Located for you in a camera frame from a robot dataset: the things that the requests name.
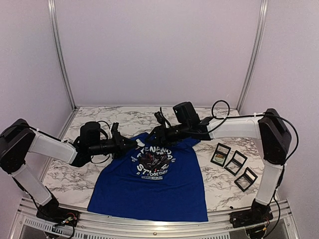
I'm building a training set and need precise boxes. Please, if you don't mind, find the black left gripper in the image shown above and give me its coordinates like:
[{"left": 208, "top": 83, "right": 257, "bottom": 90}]
[{"left": 89, "top": 131, "right": 138, "bottom": 159}]

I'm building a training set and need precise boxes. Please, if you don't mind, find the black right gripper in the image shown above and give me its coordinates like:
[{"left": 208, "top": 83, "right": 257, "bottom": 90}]
[{"left": 144, "top": 122, "right": 190, "bottom": 147}]

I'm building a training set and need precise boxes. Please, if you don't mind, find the blue panda print t-shirt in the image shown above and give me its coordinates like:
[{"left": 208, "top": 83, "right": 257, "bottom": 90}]
[{"left": 87, "top": 133, "right": 208, "bottom": 222}]

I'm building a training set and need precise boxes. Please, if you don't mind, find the green round brooch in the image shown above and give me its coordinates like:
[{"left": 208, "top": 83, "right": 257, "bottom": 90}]
[{"left": 214, "top": 154, "right": 225, "bottom": 162}]

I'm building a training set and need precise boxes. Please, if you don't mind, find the blue round brooch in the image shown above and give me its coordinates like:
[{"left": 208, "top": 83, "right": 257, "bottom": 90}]
[{"left": 136, "top": 139, "right": 145, "bottom": 147}]

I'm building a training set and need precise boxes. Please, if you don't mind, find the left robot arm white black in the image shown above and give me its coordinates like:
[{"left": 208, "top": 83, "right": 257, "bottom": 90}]
[{"left": 0, "top": 119, "right": 138, "bottom": 222}]

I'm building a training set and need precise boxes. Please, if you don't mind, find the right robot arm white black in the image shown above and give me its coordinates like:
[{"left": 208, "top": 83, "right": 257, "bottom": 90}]
[{"left": 146, "top": 102, "right": 294, "bottom": 223}]

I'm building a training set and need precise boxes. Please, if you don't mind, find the black display box left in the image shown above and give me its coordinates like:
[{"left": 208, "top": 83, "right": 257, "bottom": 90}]
[{"left": 210, "top": 143, "right": 231, "bottom": 167}]

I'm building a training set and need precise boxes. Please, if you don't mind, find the black display box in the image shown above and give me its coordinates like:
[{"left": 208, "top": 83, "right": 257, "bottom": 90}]
[
  {"left": 210, "top": 143, "right": 231, "bottom": 167},
  {"left": 234, "top": 167, "right": 258, "bottom": 192},
  {"left": 224, "top": 150, "right": 248, "bottom": 176}
]

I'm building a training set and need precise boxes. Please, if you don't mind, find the black display box middle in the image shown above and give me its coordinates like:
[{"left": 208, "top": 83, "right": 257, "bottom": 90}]
[{"left": 224, "top": 150, "right": 248, "bottom": 176}]

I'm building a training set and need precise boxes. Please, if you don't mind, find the black display box right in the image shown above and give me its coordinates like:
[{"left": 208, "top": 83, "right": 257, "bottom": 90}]
[{"left": 234, "top": 167, "right": 258, "bottom": 192}]

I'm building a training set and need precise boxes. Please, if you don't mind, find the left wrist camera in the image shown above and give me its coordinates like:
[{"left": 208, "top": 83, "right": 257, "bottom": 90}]
[{"left": 110, "top": 122, "right": 119, "bottom": 137}]

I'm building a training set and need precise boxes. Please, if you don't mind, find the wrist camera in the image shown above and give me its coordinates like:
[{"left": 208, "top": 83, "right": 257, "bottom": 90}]
[
  {"left": 110, "top": 122, "right": 119, "bottom": 137},
  {"left": 154, "top": 107, "right": 172, "bottom": 130}
]

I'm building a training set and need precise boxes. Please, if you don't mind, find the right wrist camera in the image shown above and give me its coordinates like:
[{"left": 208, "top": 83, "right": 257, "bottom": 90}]
[{"left": 154, "top": 107, "right": 172, "bottom": 130}]

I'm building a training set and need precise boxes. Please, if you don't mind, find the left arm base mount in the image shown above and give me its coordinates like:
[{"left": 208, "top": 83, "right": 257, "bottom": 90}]
[{"left": 36, "top": 201, "right": 79, "bottom": 226}]

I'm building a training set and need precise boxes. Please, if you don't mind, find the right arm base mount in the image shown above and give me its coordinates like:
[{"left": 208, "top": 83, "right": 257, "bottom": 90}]
[{"left": 229, "top": 205, "right": 274, "bottom": 228}]

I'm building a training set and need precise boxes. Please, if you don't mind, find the left aluminium corner post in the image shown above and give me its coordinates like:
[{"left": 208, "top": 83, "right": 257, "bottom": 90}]
[{"left": 47, "top": 0, "right": 77, "bottom": 111}]

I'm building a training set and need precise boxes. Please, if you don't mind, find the aluminium corner post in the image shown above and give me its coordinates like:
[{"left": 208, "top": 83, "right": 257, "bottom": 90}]
[
  {"left": 47, "top": 0, "right": 77, "bottom": 111},
  {"left": 236, "top": 0, "right": 269, "bottom": 113}
]

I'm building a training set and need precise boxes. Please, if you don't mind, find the right aluminium corner post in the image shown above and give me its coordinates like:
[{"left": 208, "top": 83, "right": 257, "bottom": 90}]
[{"left": 236, "top": 0, "right": 269, "bottom": 113}]

